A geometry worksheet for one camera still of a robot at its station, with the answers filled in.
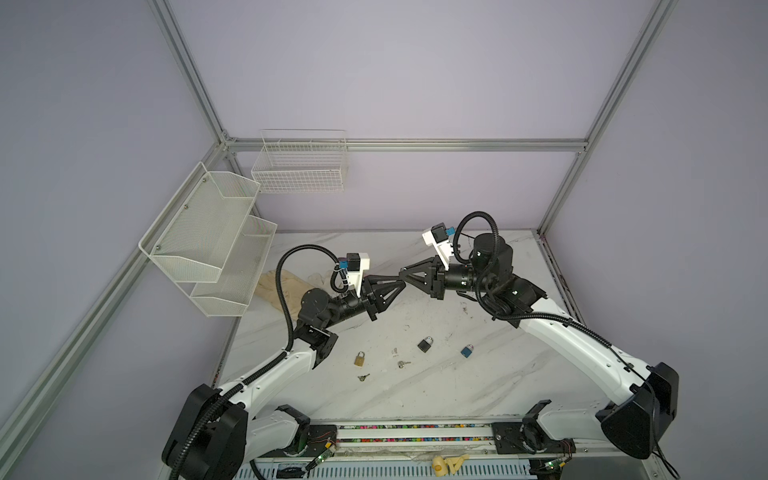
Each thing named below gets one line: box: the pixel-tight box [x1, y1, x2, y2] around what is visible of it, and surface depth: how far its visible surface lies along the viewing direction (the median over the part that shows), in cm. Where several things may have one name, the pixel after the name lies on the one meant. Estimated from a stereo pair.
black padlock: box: [417, 336, 434, 353], surface depth 92 cm
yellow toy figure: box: [432, 454, 470, 477], surface depth 70 cm
